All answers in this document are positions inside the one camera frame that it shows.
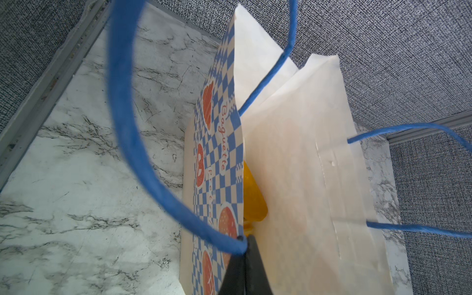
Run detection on blue checkered paper bag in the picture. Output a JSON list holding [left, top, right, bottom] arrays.
[[108, 1, 472, 295]]

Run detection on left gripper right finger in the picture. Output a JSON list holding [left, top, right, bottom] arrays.
[[245, 235, 273, 295]]

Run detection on long brown baguette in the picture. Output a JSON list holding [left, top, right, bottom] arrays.
[[243, 161, 268, 237]]

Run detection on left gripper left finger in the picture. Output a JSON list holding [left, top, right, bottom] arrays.
[[218, 252, 246, 295]]

